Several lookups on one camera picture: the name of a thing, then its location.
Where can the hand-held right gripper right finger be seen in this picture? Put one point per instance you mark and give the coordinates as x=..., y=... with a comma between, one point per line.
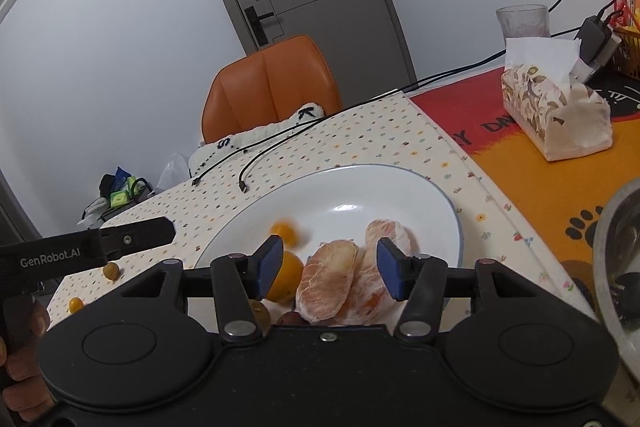
x=390, y=270

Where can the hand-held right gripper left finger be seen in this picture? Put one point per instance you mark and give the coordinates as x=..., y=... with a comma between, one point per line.
x=270, y=268

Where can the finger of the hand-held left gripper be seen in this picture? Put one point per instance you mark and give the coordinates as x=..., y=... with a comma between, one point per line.
x=135, y=237

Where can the small orange mandarin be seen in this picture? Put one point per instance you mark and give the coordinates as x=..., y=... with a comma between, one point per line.
x=287, y=278

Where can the peeled pomelo half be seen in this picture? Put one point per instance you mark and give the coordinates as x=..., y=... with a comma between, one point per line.
x=385, y=237
x=327, y=281

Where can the small yellow tomato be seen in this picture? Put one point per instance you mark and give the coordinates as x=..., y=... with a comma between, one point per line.
x=76, y=304
x=286, y=233

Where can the small olive-brown round fruit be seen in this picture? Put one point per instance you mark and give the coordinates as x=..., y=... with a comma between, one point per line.
x=111, y=270
x=260, y=313

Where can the small red fruit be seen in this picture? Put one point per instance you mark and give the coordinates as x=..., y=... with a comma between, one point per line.
x=289, y=318

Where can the white plate with blue rim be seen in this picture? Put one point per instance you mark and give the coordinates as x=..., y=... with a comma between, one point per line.
x=350, y=192

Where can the person's left hand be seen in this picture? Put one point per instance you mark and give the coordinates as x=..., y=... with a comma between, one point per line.
x=25, y=362

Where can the black metal rack cart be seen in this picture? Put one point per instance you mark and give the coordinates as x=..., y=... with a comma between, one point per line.
x=107, y=212

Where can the green packets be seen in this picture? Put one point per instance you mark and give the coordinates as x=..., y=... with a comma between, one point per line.
x=122, y=194

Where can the black bag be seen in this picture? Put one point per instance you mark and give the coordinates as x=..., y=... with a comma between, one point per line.
x=107, y=184

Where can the clear plastic bag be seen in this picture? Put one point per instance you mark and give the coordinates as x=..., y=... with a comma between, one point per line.
x=175, y=172

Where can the white knitted cushion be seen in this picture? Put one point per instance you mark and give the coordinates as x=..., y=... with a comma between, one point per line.
x=240, y=147

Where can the floral white tablecloth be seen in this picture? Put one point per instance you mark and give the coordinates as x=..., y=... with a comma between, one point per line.
x=350, y=132

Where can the orange printed table mat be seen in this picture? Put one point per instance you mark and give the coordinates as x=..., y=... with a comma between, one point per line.
x=530, y=187

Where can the orange leather chair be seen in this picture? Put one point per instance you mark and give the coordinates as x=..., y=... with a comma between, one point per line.
x=270, y=82

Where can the floral tissue box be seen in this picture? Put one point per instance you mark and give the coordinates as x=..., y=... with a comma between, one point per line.
x=550, y=112

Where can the metal bowl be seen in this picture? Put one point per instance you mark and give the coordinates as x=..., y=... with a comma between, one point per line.
x=620, y=267

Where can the clear glass cup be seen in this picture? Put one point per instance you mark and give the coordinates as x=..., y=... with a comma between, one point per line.
x=522, y=23

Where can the black power adapter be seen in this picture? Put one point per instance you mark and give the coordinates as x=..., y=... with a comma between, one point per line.
x=595, y=39

